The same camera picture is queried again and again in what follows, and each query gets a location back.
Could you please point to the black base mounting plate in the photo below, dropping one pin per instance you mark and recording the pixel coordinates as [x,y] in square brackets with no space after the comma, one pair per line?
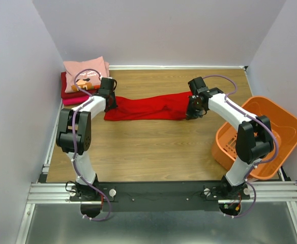
[154,196]

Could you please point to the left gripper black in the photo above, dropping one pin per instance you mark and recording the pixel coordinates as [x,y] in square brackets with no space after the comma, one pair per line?
[112,102]

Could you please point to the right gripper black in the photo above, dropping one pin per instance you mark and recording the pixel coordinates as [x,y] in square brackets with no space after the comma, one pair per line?
[191,113]

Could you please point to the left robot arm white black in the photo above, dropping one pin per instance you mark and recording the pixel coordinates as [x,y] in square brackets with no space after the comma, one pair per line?
[74,131]

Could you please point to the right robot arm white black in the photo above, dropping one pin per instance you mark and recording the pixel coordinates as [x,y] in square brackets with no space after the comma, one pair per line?
[254,137]

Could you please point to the orange plastic laundry basket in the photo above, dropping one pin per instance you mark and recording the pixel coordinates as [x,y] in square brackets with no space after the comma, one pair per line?
[283,125]

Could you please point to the dark red folded t shirt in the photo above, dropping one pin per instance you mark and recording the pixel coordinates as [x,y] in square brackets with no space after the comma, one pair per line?
[83,84]

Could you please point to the magenta folded t shirt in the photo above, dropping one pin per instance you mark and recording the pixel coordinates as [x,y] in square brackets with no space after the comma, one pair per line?
[74,101]

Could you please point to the pink folded printed t shirt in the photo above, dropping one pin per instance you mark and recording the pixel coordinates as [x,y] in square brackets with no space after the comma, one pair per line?
[90,70]

